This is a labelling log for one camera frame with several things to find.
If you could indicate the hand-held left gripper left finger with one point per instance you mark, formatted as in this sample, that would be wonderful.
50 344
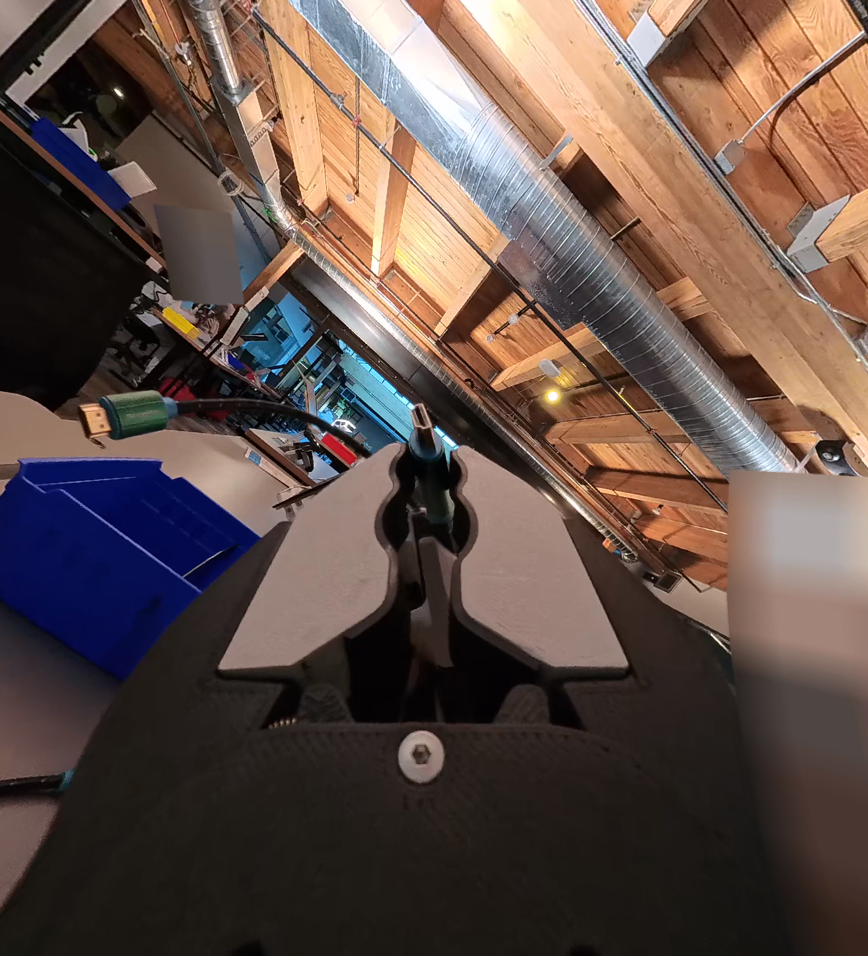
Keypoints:
314 575

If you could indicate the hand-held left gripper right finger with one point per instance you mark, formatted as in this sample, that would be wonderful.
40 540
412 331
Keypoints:
538 590

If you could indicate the blue plastic bin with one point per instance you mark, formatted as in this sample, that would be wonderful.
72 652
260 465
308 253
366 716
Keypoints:
68 567
79 160

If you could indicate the red plastic tray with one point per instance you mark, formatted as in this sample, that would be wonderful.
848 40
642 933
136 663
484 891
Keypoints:
338 448

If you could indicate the yellow plastic bin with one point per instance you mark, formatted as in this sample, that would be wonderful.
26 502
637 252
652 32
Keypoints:
180 322

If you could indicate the silver ventilation ducts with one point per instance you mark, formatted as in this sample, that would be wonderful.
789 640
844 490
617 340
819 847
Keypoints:
553 246

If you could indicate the black office chair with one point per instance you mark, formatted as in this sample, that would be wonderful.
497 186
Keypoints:
31 299

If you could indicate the thin black pole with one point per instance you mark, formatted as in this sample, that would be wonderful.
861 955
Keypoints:
23 56

